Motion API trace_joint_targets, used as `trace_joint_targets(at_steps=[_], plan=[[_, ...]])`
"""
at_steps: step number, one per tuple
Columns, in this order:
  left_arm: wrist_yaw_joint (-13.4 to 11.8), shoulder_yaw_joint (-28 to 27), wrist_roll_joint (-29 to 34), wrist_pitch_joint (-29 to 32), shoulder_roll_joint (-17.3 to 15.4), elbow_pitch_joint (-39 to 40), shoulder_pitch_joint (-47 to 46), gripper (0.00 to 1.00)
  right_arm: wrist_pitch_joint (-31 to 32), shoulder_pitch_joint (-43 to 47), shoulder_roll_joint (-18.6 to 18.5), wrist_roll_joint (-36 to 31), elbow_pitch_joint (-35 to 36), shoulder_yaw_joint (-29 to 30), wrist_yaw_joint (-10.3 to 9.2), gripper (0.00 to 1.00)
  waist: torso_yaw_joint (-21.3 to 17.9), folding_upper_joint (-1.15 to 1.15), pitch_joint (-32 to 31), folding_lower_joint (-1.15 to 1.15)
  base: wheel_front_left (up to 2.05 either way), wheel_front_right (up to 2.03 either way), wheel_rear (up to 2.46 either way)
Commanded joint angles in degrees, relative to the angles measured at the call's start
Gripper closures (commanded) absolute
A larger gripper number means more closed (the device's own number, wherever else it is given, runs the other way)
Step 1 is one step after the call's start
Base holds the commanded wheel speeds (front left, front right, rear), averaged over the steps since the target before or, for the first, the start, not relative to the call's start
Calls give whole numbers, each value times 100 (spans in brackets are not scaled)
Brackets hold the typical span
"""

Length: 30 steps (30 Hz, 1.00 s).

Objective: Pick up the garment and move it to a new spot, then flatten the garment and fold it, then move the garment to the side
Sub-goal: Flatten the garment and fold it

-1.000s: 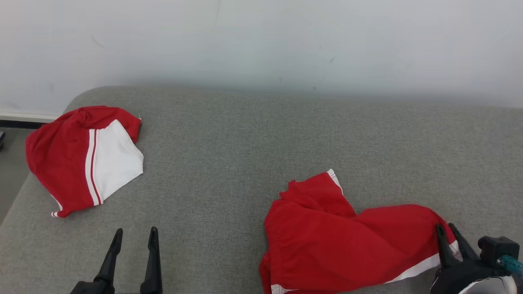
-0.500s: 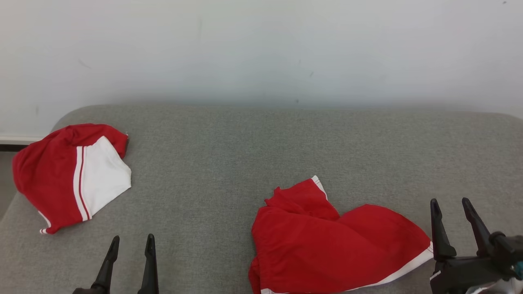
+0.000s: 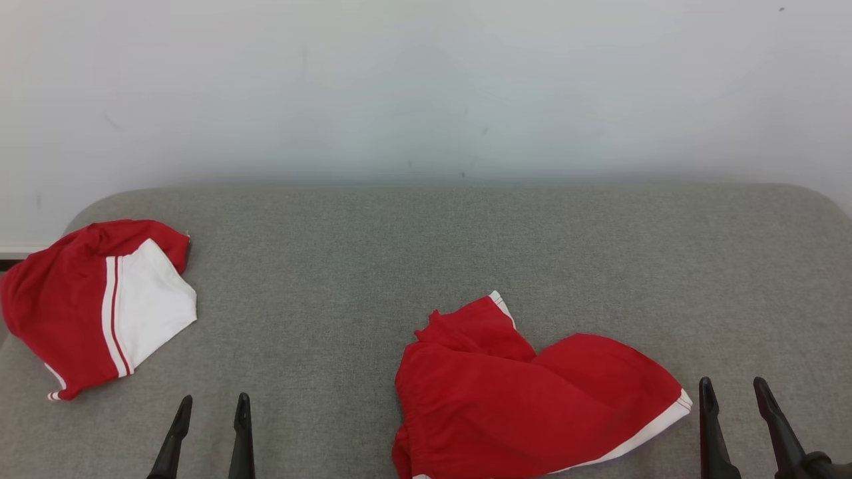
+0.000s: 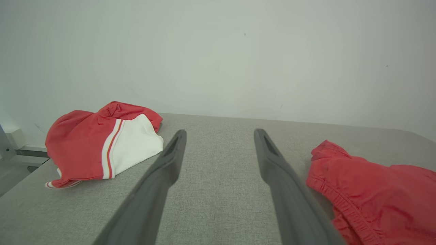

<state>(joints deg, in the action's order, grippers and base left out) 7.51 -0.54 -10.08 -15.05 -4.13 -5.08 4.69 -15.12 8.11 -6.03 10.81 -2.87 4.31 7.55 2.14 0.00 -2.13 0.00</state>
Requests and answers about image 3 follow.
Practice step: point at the red shorts with white trim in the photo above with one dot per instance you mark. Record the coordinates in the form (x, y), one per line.
(506, 412)

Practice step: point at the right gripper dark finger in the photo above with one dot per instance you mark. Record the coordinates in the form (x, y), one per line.
(713, 446)
(782, 446)

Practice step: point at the white skirting board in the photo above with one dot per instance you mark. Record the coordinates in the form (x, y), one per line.
(20, 251)

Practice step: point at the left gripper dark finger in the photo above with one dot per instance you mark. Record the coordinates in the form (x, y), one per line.
(242, 446)
(174, 446)

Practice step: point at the red white sports jersey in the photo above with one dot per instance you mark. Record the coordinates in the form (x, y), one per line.
(60, 306)

